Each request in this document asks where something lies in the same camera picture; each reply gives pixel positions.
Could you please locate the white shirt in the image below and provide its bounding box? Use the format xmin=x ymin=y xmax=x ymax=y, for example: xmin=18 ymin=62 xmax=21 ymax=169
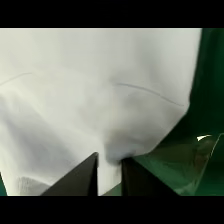
xmin=0 ymin=27 xmax=203 ymax=197

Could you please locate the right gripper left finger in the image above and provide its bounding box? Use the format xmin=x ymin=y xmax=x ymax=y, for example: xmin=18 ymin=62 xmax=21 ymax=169
xmin=41 ymin=152 xmax=99 ymax=197

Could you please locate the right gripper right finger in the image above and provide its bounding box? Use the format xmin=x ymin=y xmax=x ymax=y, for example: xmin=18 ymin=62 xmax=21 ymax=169
xmin=121 ymin=157 xmax=174 ymax=197

